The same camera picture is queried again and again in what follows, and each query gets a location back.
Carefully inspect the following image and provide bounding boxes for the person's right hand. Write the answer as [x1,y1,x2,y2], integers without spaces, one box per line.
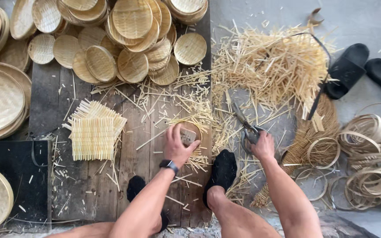
[250,130,276,162]

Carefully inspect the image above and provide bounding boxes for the person's left hand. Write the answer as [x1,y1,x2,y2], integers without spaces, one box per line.
[164,124,202,168]

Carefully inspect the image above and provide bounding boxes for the grey metal scissors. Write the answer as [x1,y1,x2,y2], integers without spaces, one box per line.
[232,102,268,155]

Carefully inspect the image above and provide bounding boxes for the small wooden block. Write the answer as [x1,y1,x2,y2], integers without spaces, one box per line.
[179,127,198,147]

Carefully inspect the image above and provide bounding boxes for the straw hand broom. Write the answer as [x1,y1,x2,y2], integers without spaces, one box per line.
[250,93,341,209]

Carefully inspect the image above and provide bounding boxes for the thin bamboo hoop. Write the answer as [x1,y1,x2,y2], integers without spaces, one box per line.
[294,168,329,202]
[306,137,341,170]

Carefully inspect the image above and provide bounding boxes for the person's right black sock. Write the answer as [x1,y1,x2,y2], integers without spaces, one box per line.
[202,149,238,210]

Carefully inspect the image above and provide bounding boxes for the person's black sock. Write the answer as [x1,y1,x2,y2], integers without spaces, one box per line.
[126,175,170,233]
[202,149,238,210]

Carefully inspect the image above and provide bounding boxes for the bamboo hoop with woven mat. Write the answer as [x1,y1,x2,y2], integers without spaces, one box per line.
[167,118,213,173]

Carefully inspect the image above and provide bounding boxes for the heap of bamboo strip cuttings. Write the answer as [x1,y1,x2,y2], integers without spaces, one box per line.
[210,19,340,203]

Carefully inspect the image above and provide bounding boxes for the person's right leg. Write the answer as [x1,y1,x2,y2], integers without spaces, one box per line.
[207,185,282,238]

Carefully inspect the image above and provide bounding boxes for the black smartwatch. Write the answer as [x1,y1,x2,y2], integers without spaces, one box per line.
[159,159,180,176]

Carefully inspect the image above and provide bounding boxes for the scattered bamboo cuttings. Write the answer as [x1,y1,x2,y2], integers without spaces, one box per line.
[49,65,213,213]

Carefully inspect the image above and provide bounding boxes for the pile of bamboo hoops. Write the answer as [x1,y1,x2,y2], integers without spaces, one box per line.
[329,102,381,214]

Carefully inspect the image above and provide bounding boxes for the curled bamboo shaving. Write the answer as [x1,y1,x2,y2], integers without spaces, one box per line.
[307,8,325,26]

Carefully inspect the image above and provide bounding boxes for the person's left black sock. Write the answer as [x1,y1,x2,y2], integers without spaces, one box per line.
[126,175,170,233]

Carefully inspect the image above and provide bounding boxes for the pile of small round trays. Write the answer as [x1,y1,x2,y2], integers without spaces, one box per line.
[10,0,208,88]

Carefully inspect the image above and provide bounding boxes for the stack of square woven mats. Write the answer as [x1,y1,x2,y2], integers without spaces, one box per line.
[61,98,128,162]

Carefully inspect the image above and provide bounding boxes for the weathered wooden plank board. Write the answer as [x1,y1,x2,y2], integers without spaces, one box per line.
[28,7,213,229]

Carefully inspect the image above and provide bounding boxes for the black board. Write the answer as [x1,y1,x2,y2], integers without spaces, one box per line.
[0,140,53,232]

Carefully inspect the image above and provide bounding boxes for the long black strap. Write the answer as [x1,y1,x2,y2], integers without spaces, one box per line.
[289,32,332,121]

